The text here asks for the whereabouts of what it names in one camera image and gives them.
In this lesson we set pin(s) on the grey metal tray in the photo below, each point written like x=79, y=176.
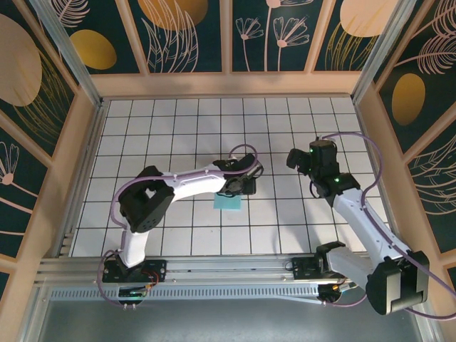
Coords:
x=228, y=324

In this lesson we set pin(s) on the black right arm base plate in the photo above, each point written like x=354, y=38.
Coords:
x=303, y=268

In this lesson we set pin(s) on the small left controller board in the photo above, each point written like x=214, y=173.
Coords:
x=133, y=293

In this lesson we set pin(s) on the small controller board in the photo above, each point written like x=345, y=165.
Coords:
x=133, y=293
x=335, y=289

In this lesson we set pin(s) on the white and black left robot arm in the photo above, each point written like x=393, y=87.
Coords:
x=196, y=180

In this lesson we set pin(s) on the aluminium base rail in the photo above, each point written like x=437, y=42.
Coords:
x=228, y=265

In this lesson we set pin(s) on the aluminium frame post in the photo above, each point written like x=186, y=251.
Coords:
x=68, y=53
x=384, y=53

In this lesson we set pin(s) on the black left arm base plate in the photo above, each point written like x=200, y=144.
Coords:
x=156, y=270

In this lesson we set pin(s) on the small right controller board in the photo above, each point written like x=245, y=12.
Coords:
x=335, y=289

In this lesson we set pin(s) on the aluminium side rail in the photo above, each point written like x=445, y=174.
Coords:
x=82, y=178

